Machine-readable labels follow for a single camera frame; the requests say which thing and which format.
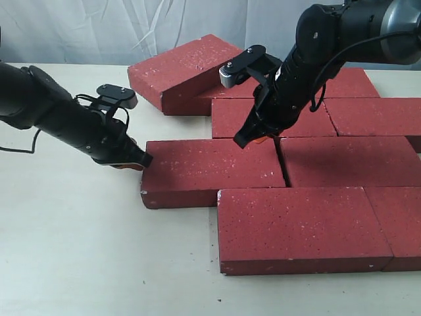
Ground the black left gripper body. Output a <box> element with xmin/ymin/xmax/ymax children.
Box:
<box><xmin>42</xmin><ymin>99</ymin><xmax>145</xmax><ymax>167</ymax></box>

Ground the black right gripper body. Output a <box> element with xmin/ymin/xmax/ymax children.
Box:
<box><xmin>251</xmin><ymin>59</ymin><xmax>326</xmax><ymax>136</ymax></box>

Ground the red brick front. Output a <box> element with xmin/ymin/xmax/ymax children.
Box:
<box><xmin>210</xmin><ymin>97</ymin><xmax>338</xmax><ymax>139</ymax></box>

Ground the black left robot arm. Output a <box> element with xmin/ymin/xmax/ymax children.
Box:
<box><xmin>1</xmin><ymin>63</ymin><xmax>153</xmax><ymax>171</ymax></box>

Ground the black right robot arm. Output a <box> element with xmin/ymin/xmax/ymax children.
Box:
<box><xmin>220</xmin><ymin>1</ymin><xmax>420</xmax><ymax>147</ymax></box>

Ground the red brick rear left base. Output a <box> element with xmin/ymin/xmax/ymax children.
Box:
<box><xmin>162</xmin><ymin>78</ymin><xmax>258</xmax><ymax>116</ymax></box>

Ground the red brick base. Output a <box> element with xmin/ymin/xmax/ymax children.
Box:
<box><xmin>324</xmin><ymin>68</ymin><xmax>380</xmax><ymax>99</ymax></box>
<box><xmin>217</xmin><ymin>187</ymin><xmax>393</xmax><ymax>276</ymax></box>
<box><xmin>162</xmin><ymin>78</ymin><xmax>258</xmax><ymax>116</ymax></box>
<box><xmin>324</xmin><ymin>97</ymin><xmax>420</xmax><ymax>153</ymax></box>
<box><xmin>364</xmin><ymin>187</ymin><xmax>420</xmax><ymax>272</ymax></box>

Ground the red brick middle row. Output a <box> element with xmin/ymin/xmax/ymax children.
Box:
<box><xmin>281</xmin><ymin>136</ymin><xmax>420</xmax><ymax>188</ymax></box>

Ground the red brick rear middle base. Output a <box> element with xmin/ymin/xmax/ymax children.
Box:
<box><xmin>324</xmin><ymin>68</ymin><xmax>380</xmax><ymax>99</ymax></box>

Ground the red brick right rear base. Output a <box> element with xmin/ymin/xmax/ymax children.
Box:
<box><xmin>324</xmin><ymin>97</ymin><xmax>420</xmax><ymax>153</ymax></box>

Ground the red brick front left base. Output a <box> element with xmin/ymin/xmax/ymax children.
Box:
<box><xmin>217</xmin><ymin>187</ymin><xmax>393</xmax><ymax>276</ymax></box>

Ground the red brick front right base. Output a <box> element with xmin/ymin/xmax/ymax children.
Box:
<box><xmin>364</xmin><ymin>187</ymin><xmax>420</xmax><ymax>272</ymax></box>

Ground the light blue backdrop cloth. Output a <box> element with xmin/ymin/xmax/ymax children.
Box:
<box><xmin>0</xmin><ymin>0</ymin><xmax>421</xmax><ymax>71</ymax></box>

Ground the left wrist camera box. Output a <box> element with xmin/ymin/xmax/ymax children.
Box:
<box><xmin>92</xmin><ymin>84</ymin><xmax>138</xmax><ymax>115</ymax></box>

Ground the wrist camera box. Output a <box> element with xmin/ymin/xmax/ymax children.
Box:
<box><xmin>92</xmin><ymin>84</ymin><xmax>138</xmax><ymax>115</ymax></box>
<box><xmin>219</xmin><ymin>45</ymin><xmax>282</xmax><ymax>89</ymax></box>

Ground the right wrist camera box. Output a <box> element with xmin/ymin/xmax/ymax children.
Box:
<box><xmin>219</xmin><ymin>45</ymin><xmax>282</xmax><ymax>89</ymax></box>

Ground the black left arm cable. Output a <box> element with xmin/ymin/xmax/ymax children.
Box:
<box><xmin>0</xmin><ymin>128</ymin><xmax>42</xmax><ymax>155</ymax></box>

